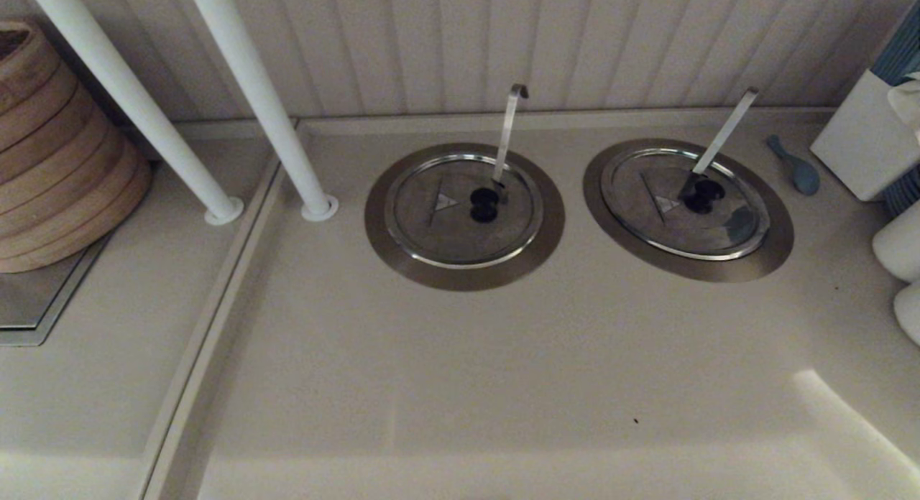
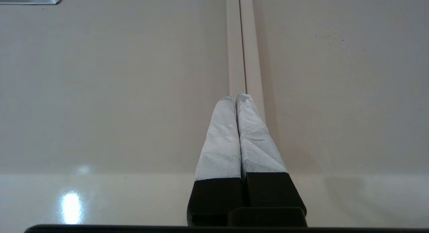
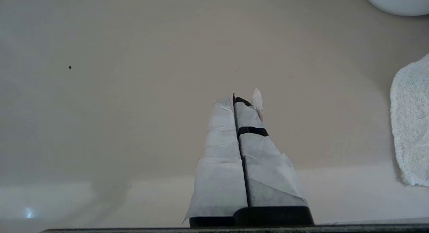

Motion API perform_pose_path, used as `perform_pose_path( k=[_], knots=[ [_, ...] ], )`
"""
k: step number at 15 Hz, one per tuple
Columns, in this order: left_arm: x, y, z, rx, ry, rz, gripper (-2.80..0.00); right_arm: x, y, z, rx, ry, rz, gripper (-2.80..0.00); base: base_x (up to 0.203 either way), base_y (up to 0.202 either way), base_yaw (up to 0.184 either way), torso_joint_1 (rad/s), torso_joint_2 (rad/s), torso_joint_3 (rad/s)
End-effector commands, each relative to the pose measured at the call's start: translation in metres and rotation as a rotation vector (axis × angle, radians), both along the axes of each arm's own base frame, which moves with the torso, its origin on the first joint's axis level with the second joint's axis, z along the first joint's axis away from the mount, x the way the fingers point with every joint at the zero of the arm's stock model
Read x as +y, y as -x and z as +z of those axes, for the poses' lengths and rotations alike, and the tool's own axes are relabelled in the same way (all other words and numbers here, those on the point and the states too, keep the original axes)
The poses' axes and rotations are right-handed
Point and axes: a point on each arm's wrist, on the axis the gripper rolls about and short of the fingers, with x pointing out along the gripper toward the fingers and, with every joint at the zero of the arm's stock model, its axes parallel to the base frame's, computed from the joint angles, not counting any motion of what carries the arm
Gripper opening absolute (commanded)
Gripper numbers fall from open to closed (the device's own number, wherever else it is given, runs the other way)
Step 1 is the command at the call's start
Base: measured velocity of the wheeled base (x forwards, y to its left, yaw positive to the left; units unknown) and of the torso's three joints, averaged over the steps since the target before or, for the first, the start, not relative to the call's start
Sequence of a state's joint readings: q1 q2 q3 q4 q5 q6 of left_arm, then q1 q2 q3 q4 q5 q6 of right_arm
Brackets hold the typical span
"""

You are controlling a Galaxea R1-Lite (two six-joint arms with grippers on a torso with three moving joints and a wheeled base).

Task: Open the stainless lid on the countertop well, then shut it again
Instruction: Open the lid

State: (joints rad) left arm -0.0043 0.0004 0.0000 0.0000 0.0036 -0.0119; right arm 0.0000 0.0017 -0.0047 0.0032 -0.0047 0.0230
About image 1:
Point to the white box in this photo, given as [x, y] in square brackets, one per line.
[855, 141]

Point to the beige counter divider strip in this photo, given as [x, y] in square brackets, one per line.
[219, 327]

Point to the bamboo steamer stack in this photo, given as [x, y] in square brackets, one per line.
[57, 162]

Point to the blue plastic spoon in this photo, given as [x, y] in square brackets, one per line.
[803, 177]

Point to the steel lid with black knob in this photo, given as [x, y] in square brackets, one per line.
[438, 234]
[719, 234]

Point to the white paper napkin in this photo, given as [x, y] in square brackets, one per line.
[907, 105]

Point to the white metal pole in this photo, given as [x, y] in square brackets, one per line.
[265, 98]
[128, 90]

